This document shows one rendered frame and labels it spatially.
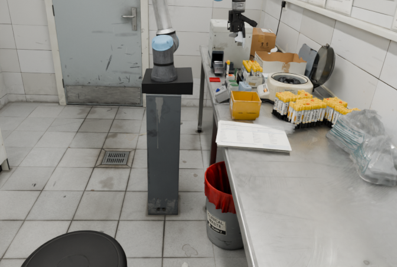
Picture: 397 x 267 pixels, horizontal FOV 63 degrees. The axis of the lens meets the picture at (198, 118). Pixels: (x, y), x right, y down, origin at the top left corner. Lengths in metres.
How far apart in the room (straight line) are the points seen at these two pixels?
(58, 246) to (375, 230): 1.01
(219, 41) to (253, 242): 1.61
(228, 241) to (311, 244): 1.10
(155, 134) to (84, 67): 2.00
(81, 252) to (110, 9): 2.74
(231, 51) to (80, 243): 1.60
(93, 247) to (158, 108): 0.90
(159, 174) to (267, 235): 1.23
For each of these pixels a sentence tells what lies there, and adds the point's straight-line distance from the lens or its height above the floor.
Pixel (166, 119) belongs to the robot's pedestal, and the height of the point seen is 0.72.
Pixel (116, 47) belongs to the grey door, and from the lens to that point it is 3.65.
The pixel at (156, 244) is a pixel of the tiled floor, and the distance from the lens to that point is 2.12.
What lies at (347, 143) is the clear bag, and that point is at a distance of 1.47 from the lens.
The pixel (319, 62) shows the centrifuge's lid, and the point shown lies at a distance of 2.01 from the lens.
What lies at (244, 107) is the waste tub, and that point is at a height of 0.94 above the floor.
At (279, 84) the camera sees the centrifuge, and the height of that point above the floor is 0.99.
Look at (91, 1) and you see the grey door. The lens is 3.62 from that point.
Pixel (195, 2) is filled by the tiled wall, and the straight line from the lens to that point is 3.57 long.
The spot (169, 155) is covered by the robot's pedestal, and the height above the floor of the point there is 0.47.
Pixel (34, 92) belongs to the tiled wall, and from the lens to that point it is 4.15.
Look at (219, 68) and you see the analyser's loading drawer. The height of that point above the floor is 0.93.
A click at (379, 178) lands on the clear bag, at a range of 1.33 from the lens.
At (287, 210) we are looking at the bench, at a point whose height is 0.87.
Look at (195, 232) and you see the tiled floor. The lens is 2.19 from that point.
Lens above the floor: 1.55
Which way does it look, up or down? 26 degrees down
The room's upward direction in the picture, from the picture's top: 3 degrees clockwise
